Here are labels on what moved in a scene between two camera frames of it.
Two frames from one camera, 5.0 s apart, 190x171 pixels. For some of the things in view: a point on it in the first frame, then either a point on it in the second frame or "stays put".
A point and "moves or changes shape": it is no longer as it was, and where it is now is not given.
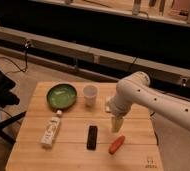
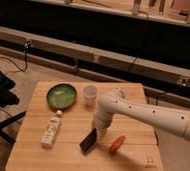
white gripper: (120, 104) to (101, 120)
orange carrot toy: (116, 145) stays put
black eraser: (92, 138) moves or changes shape
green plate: (61, 97) stays put
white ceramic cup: (90, 93) stays put
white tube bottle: (47, 138) stays put
